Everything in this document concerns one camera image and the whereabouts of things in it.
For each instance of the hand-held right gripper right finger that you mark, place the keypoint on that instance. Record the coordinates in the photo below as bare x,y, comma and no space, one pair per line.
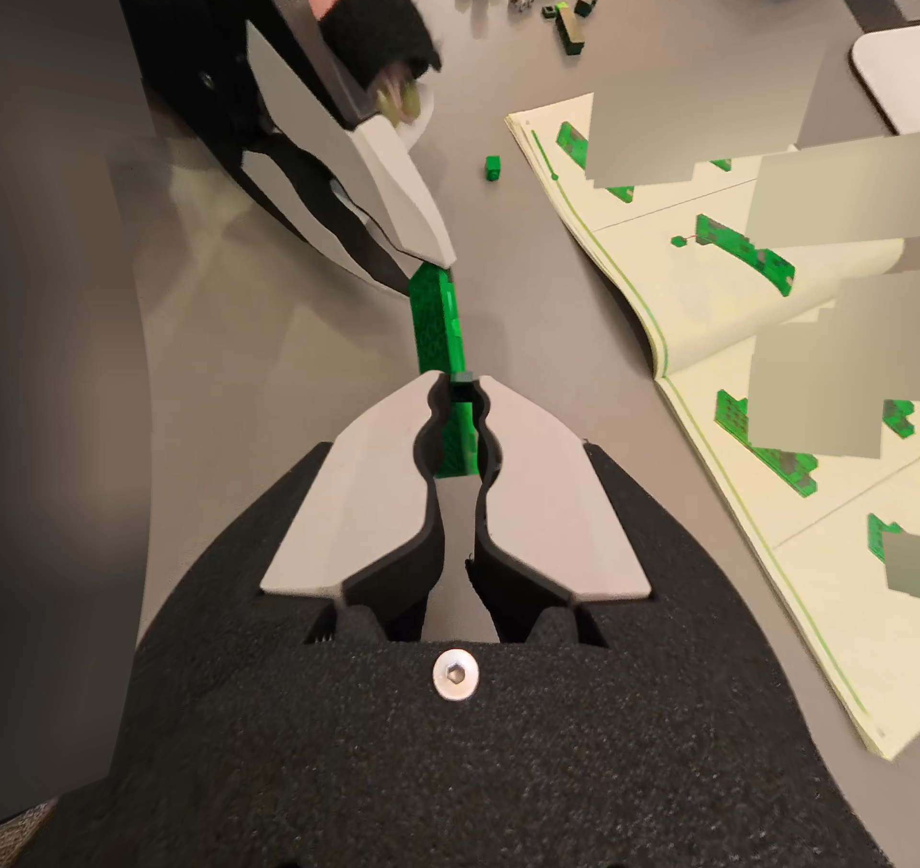
560,516

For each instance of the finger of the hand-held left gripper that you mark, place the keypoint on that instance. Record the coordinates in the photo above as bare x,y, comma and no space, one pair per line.
316,228
359,149

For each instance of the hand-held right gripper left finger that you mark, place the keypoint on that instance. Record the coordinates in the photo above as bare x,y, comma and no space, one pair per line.
352,516

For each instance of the small bright green brick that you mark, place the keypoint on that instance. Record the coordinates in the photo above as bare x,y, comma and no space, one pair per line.
492,167

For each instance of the grey desk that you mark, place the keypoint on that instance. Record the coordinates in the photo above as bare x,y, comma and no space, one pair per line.
287,379

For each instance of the black board on white stand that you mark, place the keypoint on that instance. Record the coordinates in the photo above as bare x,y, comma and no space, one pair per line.
891,77

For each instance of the open building instruction booklet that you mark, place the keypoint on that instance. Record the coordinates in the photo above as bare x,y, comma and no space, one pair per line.
704,307

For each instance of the green brick plate assembly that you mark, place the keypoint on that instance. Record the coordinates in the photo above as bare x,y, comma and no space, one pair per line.
435,336

